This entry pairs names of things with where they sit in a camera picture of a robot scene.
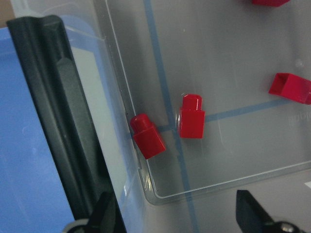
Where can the red block far edge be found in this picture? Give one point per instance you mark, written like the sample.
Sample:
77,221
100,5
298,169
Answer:
270,3

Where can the red block centre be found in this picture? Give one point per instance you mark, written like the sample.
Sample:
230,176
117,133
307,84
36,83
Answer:
192,117

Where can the red block near wall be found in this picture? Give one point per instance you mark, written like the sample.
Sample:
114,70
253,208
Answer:
146,136

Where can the black box latch handle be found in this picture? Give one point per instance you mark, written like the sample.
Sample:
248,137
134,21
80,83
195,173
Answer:
51,74

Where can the red block hollow side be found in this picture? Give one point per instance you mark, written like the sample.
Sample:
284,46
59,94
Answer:
291,87

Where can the clear plastic storage box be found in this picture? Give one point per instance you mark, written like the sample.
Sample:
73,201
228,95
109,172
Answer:
143,56

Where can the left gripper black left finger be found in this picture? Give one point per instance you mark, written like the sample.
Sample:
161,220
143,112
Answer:
103,218

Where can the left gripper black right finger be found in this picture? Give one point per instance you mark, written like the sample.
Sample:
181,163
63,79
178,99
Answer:
251,216

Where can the blue plastic tray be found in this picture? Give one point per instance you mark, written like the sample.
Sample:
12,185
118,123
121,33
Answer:
32,198

